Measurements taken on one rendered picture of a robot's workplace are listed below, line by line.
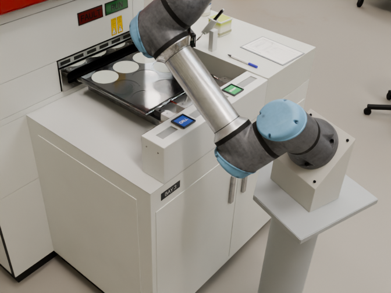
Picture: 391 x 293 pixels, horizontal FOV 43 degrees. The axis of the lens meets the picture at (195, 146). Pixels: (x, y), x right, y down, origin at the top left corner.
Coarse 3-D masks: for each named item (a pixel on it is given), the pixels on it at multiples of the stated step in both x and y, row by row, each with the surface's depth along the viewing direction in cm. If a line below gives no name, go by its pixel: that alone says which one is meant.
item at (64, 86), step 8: (128, 40) 203; (112, 48) 198; (120, 48) 201; (88, 56) 191; (96, 56) 193; (104, 56) 196; (72, 64) 186; (80, 64) 188; (64, 72) 184; (88, 72) 195; (64, 80) 185; (72, 80) 190; (64, 88) 187
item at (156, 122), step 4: (88, 88) 195; (96, 92) 192; (100, 92) 190; (104, 96) 190; (112, 100) 187; (116, 104) 187; (120, 104) 185; (124, 108) 185; (128, 108) 183; (132, 112) 183; (136, 112) 181; (140, 116) 180; (144, 116) 179; (148, 116) 177; (152, 116) 176; (156, 116) 176; (148, 120) 178; (152, 120) 177; (156, 120) 175; (160, 120) 174; (156, 124) 177
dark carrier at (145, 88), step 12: (120, 60) 198; (132, 60) 198; (132, 72) 191; (144, 72) 191; (156, 72) 192; (96, 84) 183; (108, 84) 183; (120, 84) 183; (132, 84) 184; (144, 84) 184; (156, 84) 184; (168, 84) 185; (120, 96) 177; (132, 96) 177; (144, 96) 178; (156, 96) 178; (168, 96) 178; (144, 108) 171
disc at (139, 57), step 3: (135, 54) 203; (138, 54) 203; (141, 54) 203; (135, 57) 201; (138, 57) 201; (141, 57) 201; (144, 57) 201; (135, 60) 198; (138, 60) 199; (141, 60) 199; (144, 60) 199; (147, 60) 199; (150, 60) 199; (153, 60) 199
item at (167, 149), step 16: (240, 80) 177; (256, 80) 177; (240, 96) 168; (256, 96) 176; (192, 112) 160; (240, 112) 172; (256, 112) 182; (160, 128) 152; (176, 128) 152; (192, 128) 152; (208, 128) 159; (144, 144) 149; (160, 144) 145; (176, 144) 148; (192, 144) 156; (208, 144) 164; (144, 160) 153; (160, 160) 148; (176, 160) 152; (192, 160) 160; (160, 176) 152
